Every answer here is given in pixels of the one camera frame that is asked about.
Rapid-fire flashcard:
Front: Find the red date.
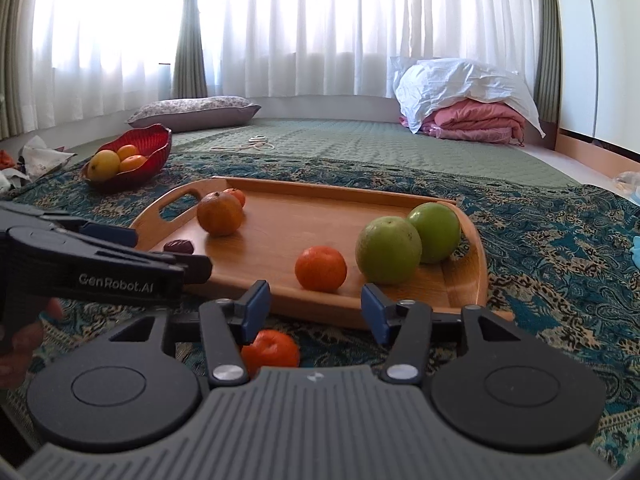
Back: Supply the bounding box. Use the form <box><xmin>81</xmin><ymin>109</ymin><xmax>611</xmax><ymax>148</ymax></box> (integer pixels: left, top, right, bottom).
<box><xmin>163</xmin><ymin>240</ymin><xmax>194</xmax><ymax>255</ymax></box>

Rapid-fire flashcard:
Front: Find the large brownish orange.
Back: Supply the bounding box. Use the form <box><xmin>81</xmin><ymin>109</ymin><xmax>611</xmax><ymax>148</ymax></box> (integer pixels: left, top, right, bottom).
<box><xmin>196</xmin><ymin>192</ymin><xmax>244</xmax><ymax>237</ymax></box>

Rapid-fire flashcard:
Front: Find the green apple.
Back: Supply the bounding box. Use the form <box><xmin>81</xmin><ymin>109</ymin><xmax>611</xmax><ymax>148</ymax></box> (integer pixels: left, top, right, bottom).
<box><xmin>355</xmin><ymin>216</ymin><xmax>422</xmax><ymax>285</ymax></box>
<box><xmin>407</xmin><ymin>203</ymin><xmax>461</xmax><ymax>264</ymax></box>

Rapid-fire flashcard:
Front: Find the small tangerine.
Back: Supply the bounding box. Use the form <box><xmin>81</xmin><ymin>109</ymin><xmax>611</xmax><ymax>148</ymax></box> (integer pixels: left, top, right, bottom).
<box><xmin>224</xmin><ymin>188</ymin><xmax>246</xmax><ymax>207</ymax></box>

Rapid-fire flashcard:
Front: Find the person's left hand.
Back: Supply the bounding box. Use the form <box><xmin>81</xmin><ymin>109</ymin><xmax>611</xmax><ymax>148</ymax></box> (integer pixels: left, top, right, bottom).
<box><xmin>0</xmin><ymin>318</ymin><xmax>44</xmax><ymax>390</ymax></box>

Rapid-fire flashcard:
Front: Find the crumpled white cloth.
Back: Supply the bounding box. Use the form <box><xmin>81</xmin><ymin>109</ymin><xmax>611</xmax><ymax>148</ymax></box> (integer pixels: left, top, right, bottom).
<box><xmin>0</xmin><ymin>136</ymin><xmax>75</xmax><ymax>194</ymax></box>

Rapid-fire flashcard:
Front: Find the yellow fruit in bowl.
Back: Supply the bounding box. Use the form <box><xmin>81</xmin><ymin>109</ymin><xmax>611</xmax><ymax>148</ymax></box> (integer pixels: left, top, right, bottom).
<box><xmin>86</xmin><ymin>150</ymin><xmax>120</xmax><ymax>182</ymax></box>

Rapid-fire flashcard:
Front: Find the wooden serving tray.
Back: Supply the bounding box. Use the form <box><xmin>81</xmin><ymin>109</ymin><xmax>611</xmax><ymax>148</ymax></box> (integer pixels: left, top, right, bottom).
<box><xmin>130</xmin><ymin>175</ymin><xmax>516</xmax><ymax>330</ymax></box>

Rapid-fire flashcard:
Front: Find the orange in bowl front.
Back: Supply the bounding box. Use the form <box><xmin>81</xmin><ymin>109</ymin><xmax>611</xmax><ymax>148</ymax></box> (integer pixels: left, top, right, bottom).
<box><xmin>119</xmin><ymin>154</ymin><xmax>146</xmax><ymax>172</ymax></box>

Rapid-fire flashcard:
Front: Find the orange in bowl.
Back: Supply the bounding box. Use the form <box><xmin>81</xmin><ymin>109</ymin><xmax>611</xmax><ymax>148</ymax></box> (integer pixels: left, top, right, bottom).
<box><xmin>119</xmin><ymin>154</ymin><xmax>146</xmax><ymax>172</ymax></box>
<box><xmin>116</xmin><ymin>144</ymin><xmax>140</xmax><ymax>160</ymax></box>

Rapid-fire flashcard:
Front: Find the orange in bowl rear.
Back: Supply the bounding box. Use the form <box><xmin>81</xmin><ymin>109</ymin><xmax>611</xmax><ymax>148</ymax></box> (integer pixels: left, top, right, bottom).
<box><xmin>116</xmin><ymin>144</ymin><xmax>140</xmax><ymax>160</ymax></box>

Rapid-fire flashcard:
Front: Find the red fruit bowl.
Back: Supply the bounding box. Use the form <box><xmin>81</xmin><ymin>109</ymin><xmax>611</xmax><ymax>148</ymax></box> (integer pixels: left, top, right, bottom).
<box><xmin>81</xmin><ymin>124</ymin><xmax>171</xmax><ymax>193</ymax></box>

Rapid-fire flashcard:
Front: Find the floral grey pillow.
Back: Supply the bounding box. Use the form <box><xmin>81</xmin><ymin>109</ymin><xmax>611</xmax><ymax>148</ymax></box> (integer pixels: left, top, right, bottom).
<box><xmin>127</xmin><ymin>96</ymin><xmax>262</xmax><ymax>133</ymax></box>

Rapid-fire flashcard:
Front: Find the teal paisley cloth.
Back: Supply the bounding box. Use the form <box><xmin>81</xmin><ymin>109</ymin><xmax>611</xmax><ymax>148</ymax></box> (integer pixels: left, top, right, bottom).
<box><xmin>9</xmin><ymin>152</ymin><xmax>639</xmax><ymax>468</ymax></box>

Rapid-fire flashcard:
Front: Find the grey green drape left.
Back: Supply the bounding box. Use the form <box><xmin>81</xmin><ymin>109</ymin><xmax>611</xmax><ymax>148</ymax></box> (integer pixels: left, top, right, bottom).
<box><xmin>172</xmin><ymin>0</ymin><xmax>207</xmax><ymax>99</ymax></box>

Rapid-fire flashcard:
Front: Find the grey green drape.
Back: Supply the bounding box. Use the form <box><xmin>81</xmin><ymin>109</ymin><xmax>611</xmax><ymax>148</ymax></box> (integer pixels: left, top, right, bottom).
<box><xmin>534</xmin><ymin>0</ymin><xmax>562</xmax><ymax>125</ymax></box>
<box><xmin>172</xmin><ymin>0</ymin><xmax>207</xmax><ymax>99</ymax></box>

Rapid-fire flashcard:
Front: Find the folded pink blanket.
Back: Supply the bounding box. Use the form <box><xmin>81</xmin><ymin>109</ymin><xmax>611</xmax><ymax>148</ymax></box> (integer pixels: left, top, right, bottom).
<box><xmin>418</xmin><ymin>100</ymin><xmax>526</xmax><ymax>145</ymax></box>

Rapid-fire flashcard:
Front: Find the white pillow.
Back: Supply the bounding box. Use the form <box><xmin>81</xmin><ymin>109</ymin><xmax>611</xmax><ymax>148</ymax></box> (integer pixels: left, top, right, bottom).
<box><xmin>390</xmin><ymin>56</ymin><xmax>546</xmax><ymax>136</ymax></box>

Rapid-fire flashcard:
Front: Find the light blue cloth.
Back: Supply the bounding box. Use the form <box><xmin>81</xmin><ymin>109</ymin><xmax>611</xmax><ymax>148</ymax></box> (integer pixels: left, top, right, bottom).
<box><xmin>630</xmin><ymin>236</ymin><xmax>640</xmax><ymax>269</ymax></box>

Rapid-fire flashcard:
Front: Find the clear plastic bag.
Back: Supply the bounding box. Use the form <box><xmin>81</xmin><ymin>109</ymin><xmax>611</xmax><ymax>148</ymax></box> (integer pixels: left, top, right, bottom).
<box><xmin>613</xmin><ymin>171</ymin><xmax>640</xmax><ymax>196</ymax></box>

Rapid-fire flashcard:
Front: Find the grey green drape right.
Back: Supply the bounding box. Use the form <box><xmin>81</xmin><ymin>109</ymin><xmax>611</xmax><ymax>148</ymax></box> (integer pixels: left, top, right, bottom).
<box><xmin>534</xmin><ymin>0</ymin><xmax>562</xmax><ymax>125</ymax></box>

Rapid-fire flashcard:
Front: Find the beige cord on mat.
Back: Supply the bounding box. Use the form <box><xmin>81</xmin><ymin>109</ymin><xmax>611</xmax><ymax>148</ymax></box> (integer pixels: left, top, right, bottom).
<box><xmin>209</xmin><ymin>135</ymin><xmax>276</xmax><ymax>154</ymax></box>

